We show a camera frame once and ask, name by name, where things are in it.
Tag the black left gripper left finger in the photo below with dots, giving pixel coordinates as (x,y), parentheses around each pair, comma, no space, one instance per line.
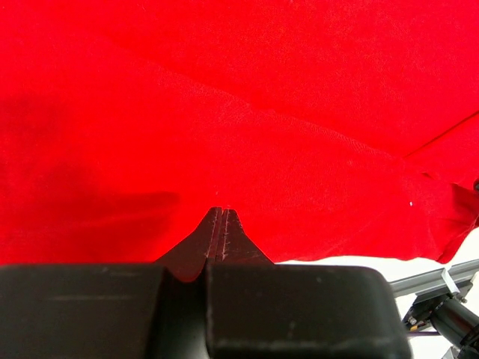
(136,310)

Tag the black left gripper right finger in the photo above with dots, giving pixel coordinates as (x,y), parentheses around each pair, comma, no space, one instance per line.
(258,309)

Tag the red t shirt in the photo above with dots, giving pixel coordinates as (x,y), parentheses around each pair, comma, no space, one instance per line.
(334,128)

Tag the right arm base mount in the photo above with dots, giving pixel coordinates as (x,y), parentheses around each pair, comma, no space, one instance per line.
(449,317)

